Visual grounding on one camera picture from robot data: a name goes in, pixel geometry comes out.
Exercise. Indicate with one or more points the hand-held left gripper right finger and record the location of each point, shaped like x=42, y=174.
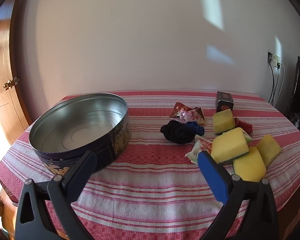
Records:
x=212, y=175

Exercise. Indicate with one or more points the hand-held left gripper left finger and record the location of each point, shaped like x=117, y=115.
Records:
x=83, y=168

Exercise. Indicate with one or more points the white pink flower wipe packet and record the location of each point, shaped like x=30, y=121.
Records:
x=198, y=150

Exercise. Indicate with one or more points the yellow sponge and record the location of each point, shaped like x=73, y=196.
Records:
x=268, y=148
x=223, y=120
x=228, y=145
x=248, y=165

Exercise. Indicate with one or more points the round metal cookie tin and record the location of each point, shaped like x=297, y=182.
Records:
x=75, y=127

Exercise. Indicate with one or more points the blue scrunchie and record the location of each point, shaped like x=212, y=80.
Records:
x=197, y=128

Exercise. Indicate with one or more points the green wipe packet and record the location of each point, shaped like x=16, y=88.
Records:
x=247, y=137

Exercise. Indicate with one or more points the black scrunchie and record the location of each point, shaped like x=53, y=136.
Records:
x=176, y=131

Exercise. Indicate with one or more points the glossy red candy packet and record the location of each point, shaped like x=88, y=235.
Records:
x=244, y=126

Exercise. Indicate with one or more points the pink floral candy packet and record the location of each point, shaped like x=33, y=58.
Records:
x=192, y=117

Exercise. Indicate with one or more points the bright red candy packet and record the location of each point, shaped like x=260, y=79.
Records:
x=178, y=108

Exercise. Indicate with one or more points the red striped tablecloth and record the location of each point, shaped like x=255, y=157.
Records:
x=150, y=185

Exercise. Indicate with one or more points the dark cardboard box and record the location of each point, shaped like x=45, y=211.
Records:
x=224, y=102

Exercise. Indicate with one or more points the wooden door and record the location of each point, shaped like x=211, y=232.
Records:
x=5, y=100

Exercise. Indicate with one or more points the brass door knob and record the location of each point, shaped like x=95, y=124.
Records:
x=10, y=83

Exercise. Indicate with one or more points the dark flat panel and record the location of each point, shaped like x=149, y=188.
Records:
x=298, y=92

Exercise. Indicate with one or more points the white wall socket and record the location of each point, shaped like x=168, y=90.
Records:
x=274, y=58

